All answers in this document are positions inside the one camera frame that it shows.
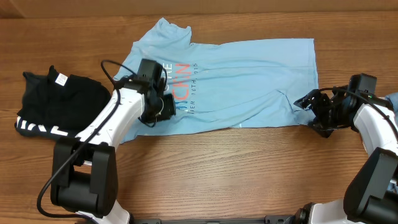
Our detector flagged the light blue printed t-shirt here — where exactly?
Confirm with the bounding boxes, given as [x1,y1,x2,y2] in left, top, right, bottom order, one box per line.
[116,19,318,141]

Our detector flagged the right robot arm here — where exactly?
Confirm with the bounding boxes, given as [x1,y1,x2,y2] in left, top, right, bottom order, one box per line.
[288,73,397,224]

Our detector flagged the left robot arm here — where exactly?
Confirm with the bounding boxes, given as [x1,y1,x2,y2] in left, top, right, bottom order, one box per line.
[37,59,176,223]

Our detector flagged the blue denim garment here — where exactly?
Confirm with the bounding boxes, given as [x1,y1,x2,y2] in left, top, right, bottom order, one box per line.
[385,92,398,116]

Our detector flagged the black folded t-shirt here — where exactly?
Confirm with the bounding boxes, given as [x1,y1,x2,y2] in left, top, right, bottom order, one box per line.
[14,65,111,139]

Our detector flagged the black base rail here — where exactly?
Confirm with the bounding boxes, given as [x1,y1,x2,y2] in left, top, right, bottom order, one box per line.
[132,215,307,224]

